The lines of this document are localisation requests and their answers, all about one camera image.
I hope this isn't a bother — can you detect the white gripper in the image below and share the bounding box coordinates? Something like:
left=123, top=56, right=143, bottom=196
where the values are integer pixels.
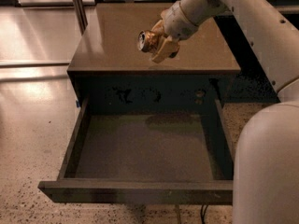
left=151, top=1, right=198, bottom=63

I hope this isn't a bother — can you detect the orange soda can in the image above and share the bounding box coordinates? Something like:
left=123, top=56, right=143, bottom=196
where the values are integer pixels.
left=137, top=30, right=161, bottom=53

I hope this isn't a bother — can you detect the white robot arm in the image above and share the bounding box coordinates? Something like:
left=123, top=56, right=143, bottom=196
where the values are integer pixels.
left=154, top=0, right=299, bottom=224

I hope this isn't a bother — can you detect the grey drawer cabinet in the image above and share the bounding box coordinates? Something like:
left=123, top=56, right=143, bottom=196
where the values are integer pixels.
left=67, top=3, right=240, bottom=114

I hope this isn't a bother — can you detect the open grey top drawer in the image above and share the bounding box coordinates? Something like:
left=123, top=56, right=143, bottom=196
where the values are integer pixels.
left=38, top=101, right=234, bottom=205

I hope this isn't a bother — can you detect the black cable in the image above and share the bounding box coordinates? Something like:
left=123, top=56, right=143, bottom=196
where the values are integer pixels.
left=200, top=204, right=210, bottom=224

